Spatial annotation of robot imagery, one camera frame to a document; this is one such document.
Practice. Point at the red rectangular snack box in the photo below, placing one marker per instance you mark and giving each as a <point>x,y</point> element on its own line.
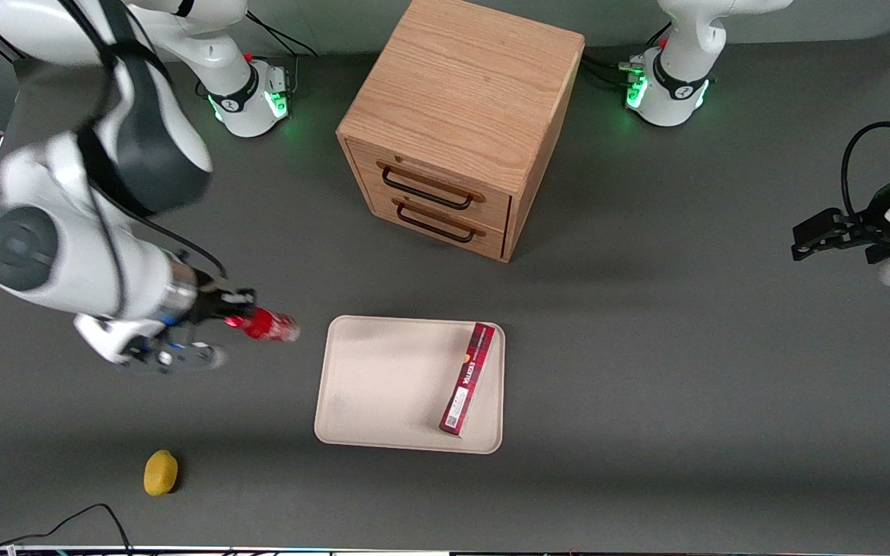
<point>470,378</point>

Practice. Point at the wooden drawer front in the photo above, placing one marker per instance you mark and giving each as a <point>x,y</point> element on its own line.
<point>491,241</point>
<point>491,208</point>

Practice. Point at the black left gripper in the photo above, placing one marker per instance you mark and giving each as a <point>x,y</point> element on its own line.
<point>867,230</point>

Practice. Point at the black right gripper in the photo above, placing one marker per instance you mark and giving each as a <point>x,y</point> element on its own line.
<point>206,306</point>

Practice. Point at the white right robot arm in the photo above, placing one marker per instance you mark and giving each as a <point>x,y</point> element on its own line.
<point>82,255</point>

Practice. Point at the wooden drawer cabinet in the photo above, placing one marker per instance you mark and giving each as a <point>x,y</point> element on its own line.
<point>468,85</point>

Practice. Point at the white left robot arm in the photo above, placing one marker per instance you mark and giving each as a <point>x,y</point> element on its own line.
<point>677,100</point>

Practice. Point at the red coke bottle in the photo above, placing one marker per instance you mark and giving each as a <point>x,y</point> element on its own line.
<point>269,324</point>

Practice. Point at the beige plastic tray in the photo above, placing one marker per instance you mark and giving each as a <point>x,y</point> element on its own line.
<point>383,386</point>

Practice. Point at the yellow lemon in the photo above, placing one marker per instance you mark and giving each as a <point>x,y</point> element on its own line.
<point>161,472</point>

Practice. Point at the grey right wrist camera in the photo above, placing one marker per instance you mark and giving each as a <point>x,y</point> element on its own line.
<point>178,357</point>

